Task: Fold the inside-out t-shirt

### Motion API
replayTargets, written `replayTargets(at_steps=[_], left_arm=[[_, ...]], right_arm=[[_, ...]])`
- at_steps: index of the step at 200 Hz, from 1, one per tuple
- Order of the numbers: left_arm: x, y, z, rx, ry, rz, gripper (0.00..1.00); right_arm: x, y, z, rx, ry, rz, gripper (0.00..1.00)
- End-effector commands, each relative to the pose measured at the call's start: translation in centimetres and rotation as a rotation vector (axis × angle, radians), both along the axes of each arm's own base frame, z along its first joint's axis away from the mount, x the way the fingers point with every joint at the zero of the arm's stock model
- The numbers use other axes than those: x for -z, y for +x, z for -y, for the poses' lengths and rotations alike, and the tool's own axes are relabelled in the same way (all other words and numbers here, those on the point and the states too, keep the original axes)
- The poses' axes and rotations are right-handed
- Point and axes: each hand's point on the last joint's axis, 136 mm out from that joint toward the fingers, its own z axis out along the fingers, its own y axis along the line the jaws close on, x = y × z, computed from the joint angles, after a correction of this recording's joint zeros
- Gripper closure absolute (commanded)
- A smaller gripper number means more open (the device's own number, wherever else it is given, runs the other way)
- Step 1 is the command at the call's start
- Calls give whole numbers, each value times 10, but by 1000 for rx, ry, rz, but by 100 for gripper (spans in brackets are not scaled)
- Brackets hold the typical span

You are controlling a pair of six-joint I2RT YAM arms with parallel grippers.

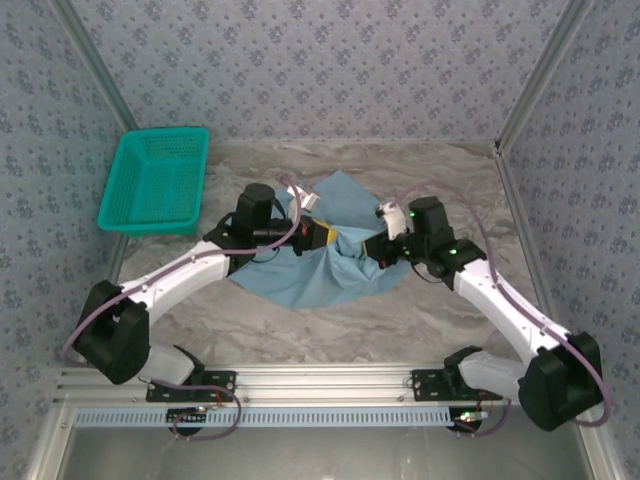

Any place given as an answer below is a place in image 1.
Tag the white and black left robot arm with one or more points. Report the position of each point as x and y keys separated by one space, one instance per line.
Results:
x=175 y=275

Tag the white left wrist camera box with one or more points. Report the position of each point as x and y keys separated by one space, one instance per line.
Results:
x=309 y=199

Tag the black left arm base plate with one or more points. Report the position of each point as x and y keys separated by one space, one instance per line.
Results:
x=225 y=385

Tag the small black controller board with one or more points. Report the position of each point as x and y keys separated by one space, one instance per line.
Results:
x=467 y=420
x=187 y=419

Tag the steel sheet panel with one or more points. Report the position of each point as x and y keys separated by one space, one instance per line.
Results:
x=325 y=455

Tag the aluminium corner post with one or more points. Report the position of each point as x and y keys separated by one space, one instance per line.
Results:
x=545 y=65
x=97 y=65

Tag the green plastic basket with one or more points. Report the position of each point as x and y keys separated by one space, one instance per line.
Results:
x=150 y=185

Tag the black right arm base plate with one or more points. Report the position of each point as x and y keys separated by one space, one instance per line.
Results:
x=425 y=385

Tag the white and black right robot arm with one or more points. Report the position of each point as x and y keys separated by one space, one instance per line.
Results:
x=500 y=305

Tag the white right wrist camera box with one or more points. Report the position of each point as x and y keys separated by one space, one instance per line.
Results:
x=395 y=220

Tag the light blue t-shirt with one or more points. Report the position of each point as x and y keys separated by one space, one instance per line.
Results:
x=310 y=280

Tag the aluminium side rail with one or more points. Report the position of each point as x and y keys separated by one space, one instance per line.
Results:
x=531 y=250
x=118 y=250

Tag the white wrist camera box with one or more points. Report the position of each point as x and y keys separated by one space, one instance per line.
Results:
x=395 y=220
x=309 y=199

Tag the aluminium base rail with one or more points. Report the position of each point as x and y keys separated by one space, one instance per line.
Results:
x=325 y=385

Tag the aluminium frame beam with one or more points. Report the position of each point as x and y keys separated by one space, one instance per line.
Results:
x=600 y=455
x=47 y=445

